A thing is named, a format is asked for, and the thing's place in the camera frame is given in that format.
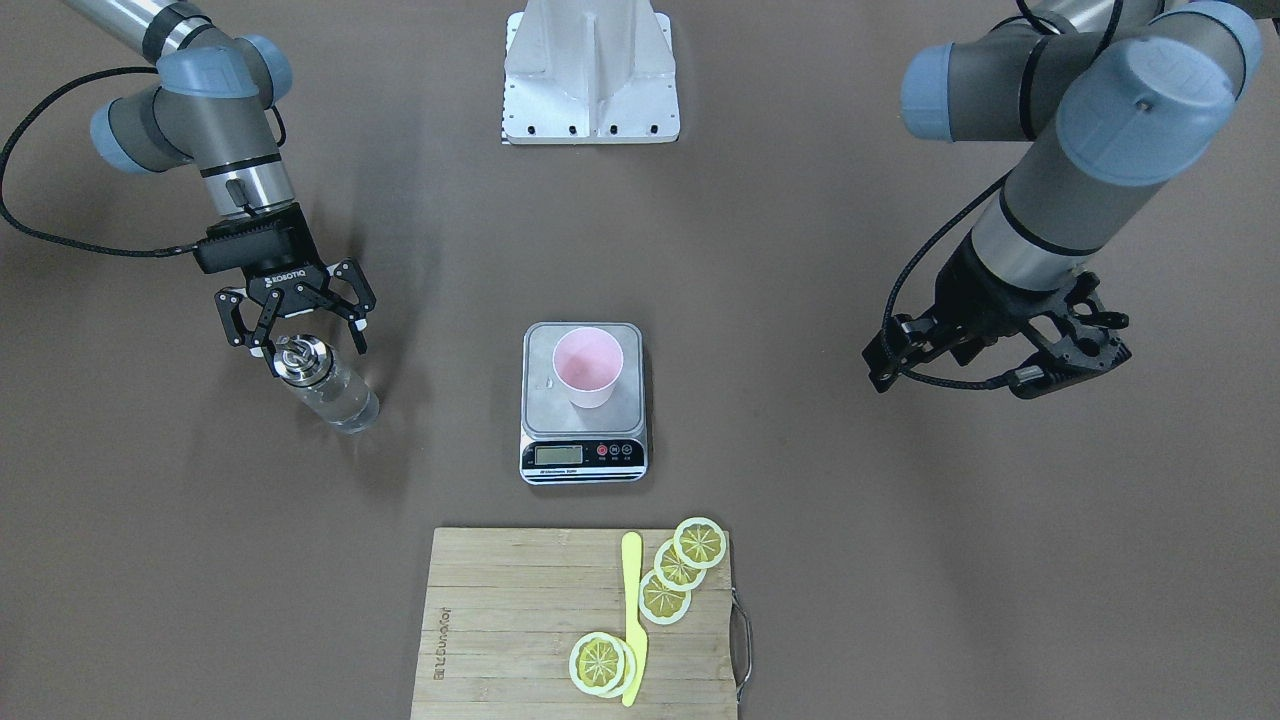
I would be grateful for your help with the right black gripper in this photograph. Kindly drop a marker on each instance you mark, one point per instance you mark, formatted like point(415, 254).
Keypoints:
point(291, 283)

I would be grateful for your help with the glass sauce bottle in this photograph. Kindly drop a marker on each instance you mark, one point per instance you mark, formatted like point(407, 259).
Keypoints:
point(331, 388)

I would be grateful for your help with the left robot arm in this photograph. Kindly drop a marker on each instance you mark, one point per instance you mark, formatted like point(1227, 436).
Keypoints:
point(1115, 98)

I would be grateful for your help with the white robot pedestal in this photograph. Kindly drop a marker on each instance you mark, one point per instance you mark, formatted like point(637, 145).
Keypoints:
point(600, 72)

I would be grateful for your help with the lemon slice under knife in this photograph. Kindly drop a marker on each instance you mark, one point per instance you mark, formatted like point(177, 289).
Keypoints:
point(627, 674)

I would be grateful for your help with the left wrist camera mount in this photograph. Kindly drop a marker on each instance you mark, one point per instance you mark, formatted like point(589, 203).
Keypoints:
point(1075, 338)

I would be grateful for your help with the lemon slice near handle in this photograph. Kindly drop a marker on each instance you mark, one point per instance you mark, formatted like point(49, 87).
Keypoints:
point(594, 663)

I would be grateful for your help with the yellow plastic knife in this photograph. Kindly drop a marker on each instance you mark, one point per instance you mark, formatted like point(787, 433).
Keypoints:
point(632, 556)

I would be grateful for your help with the pink plastic cup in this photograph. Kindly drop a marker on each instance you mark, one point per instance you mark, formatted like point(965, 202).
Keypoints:
point(588, 362)

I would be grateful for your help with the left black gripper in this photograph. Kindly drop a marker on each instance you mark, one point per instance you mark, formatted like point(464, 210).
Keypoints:
point(975, 292)

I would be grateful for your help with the bamboo cutting board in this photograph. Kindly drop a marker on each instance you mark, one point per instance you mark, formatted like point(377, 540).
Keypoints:
point(505, 606)

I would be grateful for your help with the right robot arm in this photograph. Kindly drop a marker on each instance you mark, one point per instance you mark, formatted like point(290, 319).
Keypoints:
point(209, 110)

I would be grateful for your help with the lemon slice far end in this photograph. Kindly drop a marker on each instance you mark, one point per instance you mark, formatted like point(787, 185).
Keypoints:
point(700, 543)

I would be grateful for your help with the digital kitchen scale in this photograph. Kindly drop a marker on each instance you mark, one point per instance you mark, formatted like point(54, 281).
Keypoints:
point(564, 444)

